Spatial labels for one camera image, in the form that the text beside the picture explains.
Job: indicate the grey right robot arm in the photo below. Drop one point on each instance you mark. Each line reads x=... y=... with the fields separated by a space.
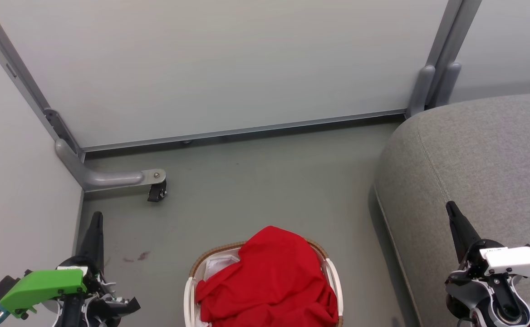
x=501 y=309

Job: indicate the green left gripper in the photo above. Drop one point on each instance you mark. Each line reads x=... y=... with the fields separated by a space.
x=42 y=286

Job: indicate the woven laundry basket white rim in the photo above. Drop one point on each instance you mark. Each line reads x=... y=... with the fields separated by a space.
x=333 y=278

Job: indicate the grey fabric sofa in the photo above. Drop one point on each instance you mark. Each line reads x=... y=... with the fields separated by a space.
x=483 y=181

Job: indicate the black caster wheel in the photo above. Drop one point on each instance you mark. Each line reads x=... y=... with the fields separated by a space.
x=157 y=193

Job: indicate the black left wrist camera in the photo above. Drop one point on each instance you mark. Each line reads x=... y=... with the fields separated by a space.
x=4 y=286

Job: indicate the grey metal double partition post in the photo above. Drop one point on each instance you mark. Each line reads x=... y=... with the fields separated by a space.
x=442 y=59

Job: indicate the white partition panel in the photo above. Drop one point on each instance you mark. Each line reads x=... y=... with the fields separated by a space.
x=510 y=36
x=201 y=68
x=11 y=181

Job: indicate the red garment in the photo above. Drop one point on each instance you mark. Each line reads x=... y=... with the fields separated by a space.
x=269 y=281

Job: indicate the grey metal partition leg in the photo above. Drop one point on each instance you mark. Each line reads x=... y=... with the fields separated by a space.
x=110 y=179

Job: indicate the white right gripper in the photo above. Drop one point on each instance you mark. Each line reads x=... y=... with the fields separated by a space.
x=519 y=263

